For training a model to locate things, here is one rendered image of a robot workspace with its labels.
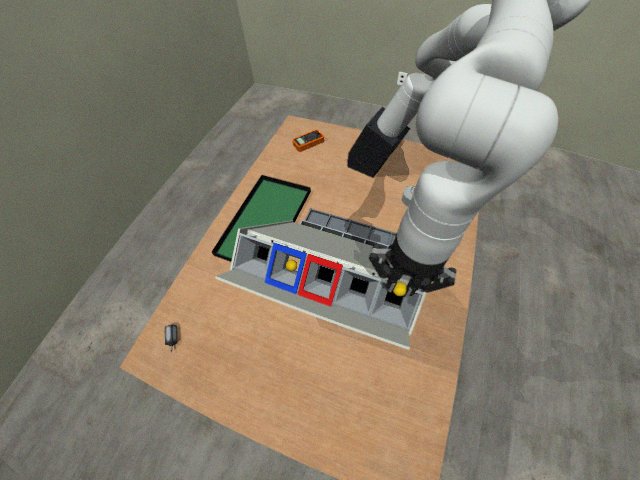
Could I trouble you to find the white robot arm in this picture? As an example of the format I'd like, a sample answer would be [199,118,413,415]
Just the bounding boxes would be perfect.
[377,0,591,265]

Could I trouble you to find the red square frame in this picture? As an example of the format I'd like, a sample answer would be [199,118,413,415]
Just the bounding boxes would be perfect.
[298,254,343,306]

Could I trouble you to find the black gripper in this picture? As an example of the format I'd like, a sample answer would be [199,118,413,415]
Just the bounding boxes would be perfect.
[369,234,456,298]

